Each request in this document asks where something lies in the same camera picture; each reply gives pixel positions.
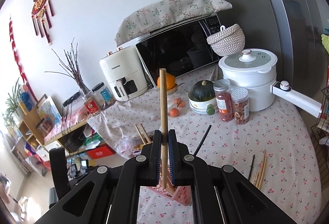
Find dark green pumpkin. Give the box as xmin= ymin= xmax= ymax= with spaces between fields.
xmin=193 ymin=80 xmax=215 ymax=101

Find clear jar of dried slices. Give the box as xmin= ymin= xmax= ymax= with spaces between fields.
xmin=231 ymin=87 xmax=250 ymax=125

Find red hanging wall ornament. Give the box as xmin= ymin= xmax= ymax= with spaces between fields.
xmin=31 ymin=0 xmax=55 ymax=46

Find black power strip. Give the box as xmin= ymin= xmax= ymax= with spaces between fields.
xmin=63 ymin=92 xmax=81 ymax=107

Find pink cloth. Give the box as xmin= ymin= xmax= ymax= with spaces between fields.
xmin=73 ymin=108 xmax=91 ymax=125

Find potted green plant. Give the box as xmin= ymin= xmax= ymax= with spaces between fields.
xmin=5 ymin=77 xmax=25 ymax=127

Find blue label jar with black lid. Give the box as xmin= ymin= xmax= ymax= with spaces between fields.
xmin=92 ymin=82 xmax=116 ymax=109

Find black microwave oven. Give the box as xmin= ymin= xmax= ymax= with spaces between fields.
xmin=135 ymin=14 xmax=224 ymax=83

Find wooden shelf unit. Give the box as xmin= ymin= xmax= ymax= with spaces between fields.
xmin=12 ymin=101 xmax=90 ymax=154

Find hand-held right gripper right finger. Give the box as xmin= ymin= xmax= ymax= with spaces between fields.
xmin=168 ymin=129 xmax=297 ymax=224

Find black chopstick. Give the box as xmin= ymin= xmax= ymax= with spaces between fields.
xmin=247 ymin=154 xmax=255 ymax=186
xmin=193 ymin=125 xmax=212 ymax=156

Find cream air fryer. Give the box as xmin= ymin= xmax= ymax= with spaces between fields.
xmin=100 ymin=45 xmax=149 ymax=102

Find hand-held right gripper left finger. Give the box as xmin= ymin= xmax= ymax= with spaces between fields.
xmin=33 ymin=129 xmax=165 ymax=224

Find grey refrigerator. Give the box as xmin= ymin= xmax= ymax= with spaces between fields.
xmin=185 ymin=0 xmax=329 ymax=114

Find green and white bag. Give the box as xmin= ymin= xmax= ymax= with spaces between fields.
xmin=82 ymin=134 xmax=103 ymax=148

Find red hanging string decoration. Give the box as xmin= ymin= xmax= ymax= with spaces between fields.
xmin=9 ymin=14 xmax=38 ymax=101

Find colourful picture board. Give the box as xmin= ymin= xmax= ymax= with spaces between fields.
xmin=37 ymin=97 xmax=63 ymax=127

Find clear jar of red dried fruit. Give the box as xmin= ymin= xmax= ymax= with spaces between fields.
xmin=213 ymin=79 xmax=234 ymax=122

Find clear plastic bag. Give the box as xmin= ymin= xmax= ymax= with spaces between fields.
xmin=117 ymin=137 xmax=144 ymax=160

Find large orange with stem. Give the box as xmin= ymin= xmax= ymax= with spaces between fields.
xmin=157 ymin=73 xmax=176 ymax=90

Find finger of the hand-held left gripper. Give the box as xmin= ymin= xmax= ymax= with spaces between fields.
xmin=49 ymin=148 xmax=71 ymax=199

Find red box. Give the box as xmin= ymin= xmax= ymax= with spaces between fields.
xmin=86 ymin=144 xmax=116 ymax=160

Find cherry print cloth cover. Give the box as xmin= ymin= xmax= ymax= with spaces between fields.
xmin=87 ymin=88 xmax=165 ymax=154

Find black devices with cables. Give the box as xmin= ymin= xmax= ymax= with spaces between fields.
xmin=68 ymin=157 xmax=98 ymax=179

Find white bowl with dark squash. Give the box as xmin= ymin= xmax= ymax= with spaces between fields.
xmin=188 ymin=90 xmax=219 ymax=114

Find dried branches in vase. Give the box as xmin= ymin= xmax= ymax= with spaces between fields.
xmin=51 ymin=37 xmax=92 ymax=97

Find napa cabbage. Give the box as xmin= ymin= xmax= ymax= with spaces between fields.
xmin=321 ymin=34 xmax=329 ymax=54

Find woven lidded basket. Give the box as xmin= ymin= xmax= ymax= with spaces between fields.
xmin=207 ymin=24 xmax=245 ymax=57

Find floral cloth cover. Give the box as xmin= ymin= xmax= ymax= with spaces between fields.
xmin=114 ymin=0 xmax=233 ymax=46

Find red label jar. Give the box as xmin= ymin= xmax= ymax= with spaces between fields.
xmin=83 ymin=93 xmax=103 ymax=114

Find pink perforated plastic basket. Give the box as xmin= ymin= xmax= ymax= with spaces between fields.
xmin=144 ymin=166 xmax=192 ymax=205

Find glass jar with wooden lid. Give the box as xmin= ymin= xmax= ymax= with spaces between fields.
xmin=167 ymin=84 xmax=191 ymax=118

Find cherry print tablecloth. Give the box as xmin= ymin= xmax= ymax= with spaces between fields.
xmin=136 ymin=65 xmax=323 ymax=224

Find white electric cooking pot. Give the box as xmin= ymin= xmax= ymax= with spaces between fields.
xmin=218 ymin=49 xmax=323 ymax=118

